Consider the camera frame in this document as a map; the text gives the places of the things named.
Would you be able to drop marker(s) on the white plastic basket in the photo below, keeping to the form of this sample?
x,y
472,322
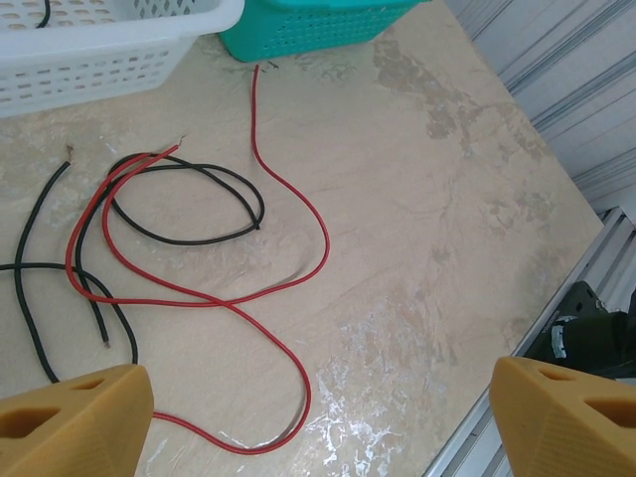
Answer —
x,y
99,64

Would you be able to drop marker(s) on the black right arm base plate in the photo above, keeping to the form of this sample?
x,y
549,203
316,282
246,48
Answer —
x,y
576,298

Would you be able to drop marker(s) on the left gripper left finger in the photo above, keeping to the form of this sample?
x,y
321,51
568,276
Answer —
x,y
74,427

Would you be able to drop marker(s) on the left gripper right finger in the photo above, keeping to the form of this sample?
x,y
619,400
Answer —
x,y
561,427

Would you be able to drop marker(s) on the teal plastic basket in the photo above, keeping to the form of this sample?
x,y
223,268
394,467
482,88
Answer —
x,y
308,25

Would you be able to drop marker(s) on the aluminium mounting rail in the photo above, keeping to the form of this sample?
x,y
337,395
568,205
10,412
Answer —
x,y
613,248

